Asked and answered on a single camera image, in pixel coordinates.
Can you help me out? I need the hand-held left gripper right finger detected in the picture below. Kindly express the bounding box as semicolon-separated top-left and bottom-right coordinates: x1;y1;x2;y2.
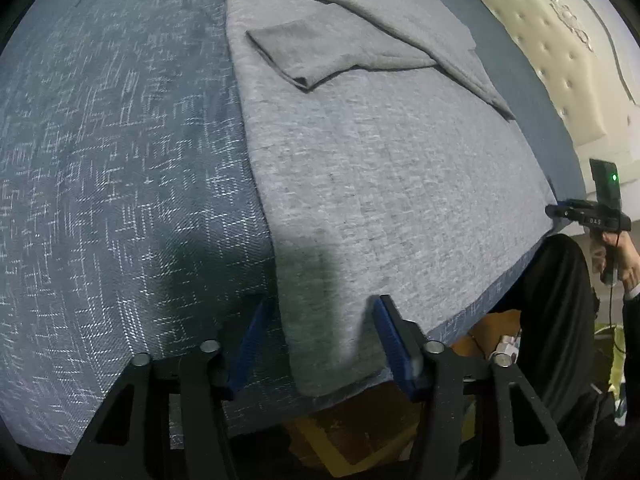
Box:
372;295;581;480

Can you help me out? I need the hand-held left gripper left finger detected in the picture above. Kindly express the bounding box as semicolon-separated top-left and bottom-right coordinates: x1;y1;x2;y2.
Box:
62;300;273;480

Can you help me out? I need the grey knit sweater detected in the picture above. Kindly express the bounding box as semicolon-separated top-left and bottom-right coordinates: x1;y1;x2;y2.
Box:
217;0;556;398

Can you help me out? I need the person's right hand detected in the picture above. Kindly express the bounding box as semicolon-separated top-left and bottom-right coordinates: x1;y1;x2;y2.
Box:
590;232;640;286

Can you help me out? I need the person's dark trouser leg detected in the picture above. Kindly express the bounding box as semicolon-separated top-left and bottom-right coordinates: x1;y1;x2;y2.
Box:
520;234;601;461

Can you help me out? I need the cream tufted headboard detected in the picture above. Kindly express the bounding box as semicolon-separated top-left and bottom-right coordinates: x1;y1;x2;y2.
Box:
470;0;640;161

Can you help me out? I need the green bag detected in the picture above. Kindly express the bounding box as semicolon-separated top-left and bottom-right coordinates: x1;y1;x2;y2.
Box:
595;325;631;416

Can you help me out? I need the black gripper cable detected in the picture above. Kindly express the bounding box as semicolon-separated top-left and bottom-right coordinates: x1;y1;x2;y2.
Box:
607;285;626;356

